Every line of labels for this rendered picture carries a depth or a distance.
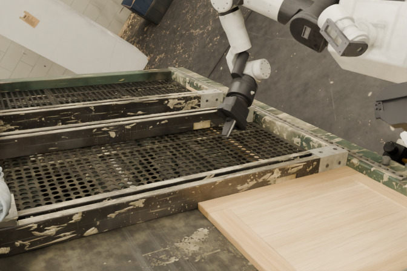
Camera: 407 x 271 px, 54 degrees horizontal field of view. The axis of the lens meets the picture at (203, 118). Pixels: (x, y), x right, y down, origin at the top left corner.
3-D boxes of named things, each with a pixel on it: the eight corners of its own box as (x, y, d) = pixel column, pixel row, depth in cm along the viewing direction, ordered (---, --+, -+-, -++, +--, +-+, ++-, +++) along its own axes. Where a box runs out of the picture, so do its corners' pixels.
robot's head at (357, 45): (356, 14, 89) (330, 12, 86) (379, 39, 84) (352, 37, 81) (341, 37, 93) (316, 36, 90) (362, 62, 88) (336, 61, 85)
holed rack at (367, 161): (407, 178, 120) (407, 176, 120) (401, 180, 119) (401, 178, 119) (172, 68, 255) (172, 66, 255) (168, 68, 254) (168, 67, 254)
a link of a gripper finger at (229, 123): (220, 137, 124) (227, 120, 127) (229, 137, 122) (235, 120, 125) (218, 133, 124) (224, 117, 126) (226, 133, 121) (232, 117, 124)
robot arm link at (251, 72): (238, 99, 137) (248, 73, 142) (264, 96, 130) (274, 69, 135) (220, 78, 130) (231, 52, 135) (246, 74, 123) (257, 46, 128)
